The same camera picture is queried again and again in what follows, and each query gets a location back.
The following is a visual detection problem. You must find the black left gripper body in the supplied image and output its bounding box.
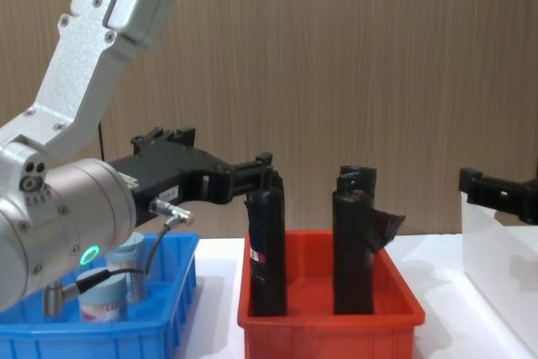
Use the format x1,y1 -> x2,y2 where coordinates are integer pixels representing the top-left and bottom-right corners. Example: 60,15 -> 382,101
107,142 -> 231,226

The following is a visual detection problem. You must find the white plastic bin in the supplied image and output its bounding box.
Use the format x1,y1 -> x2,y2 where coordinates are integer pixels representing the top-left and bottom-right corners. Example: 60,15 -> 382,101
459,189 -> 538,354

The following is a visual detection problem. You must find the teal capped round canister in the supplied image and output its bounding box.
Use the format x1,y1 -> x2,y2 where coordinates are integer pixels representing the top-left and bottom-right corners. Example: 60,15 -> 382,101
77,268 -> 130,324
104,233 -> 149,304

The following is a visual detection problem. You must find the blue plastic bin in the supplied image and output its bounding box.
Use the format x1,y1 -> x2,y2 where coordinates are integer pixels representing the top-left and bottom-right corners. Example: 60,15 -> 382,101
0,231 -> 201,359

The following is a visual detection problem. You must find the red plastic bin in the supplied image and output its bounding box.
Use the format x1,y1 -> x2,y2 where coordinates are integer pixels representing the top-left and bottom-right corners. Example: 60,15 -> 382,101
236,230 -> 427,359

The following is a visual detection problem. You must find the thin dark gripper cable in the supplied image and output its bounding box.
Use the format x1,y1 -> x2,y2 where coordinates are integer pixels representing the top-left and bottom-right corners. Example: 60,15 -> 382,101
61,198 -> 196,295

